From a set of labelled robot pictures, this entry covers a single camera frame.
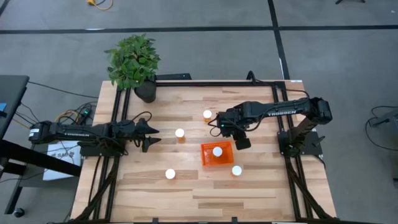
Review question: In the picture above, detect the white printed sheet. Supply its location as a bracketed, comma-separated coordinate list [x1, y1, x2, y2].
[42, 141, 82, 182]

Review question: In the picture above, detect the black power strip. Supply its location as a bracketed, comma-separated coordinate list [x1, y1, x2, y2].
[79, 105, 94, 121]

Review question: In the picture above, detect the green potted plant black pot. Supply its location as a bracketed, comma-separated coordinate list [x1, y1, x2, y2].
[104, 33, 162, 104]

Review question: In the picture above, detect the black aluminium table frame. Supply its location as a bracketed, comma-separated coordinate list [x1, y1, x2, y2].
[70, 80, 338, 224]

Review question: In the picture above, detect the black desk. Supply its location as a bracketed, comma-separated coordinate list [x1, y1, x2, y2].
[0, 74, 82, 218]

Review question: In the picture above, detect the orange plastic basket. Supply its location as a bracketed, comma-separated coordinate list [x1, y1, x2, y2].
[200, 141, 235, 167]

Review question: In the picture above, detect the yellow extension cable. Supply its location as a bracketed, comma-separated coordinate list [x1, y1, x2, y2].
[86, 0, 114, 11]

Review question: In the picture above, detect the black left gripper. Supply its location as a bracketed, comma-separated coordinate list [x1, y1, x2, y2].
[124, 118, 162, 153]

